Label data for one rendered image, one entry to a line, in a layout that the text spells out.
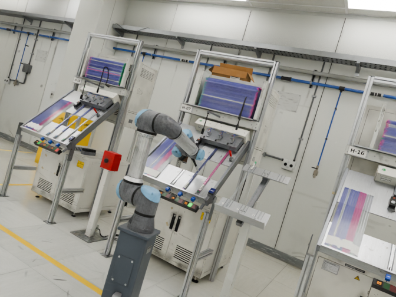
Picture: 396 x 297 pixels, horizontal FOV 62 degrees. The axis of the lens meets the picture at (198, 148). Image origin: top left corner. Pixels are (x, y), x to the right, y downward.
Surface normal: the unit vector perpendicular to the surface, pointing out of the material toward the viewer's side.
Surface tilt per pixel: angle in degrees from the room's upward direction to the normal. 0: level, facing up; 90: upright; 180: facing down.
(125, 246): 90
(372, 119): 90
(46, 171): 90
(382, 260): 44
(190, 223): 90
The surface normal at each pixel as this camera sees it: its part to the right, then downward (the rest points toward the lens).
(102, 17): 0.85, 0.27
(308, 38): -0.44, -0.10
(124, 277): -0.23, -0.04
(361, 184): -0.11, -0.76
